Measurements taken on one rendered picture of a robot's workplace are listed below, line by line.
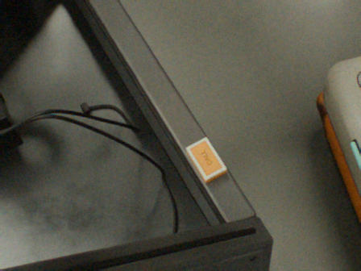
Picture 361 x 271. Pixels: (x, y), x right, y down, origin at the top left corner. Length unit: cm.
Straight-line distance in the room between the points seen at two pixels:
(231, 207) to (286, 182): 105
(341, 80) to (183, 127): 88
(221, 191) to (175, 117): 12
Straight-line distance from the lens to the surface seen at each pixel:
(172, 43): 210
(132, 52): 95
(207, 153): 86
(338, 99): 172
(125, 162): 101
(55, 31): 114
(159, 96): 91
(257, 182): 188
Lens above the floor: 174
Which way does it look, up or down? 64 degrees down
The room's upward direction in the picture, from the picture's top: 9 degrees counter-clockwise
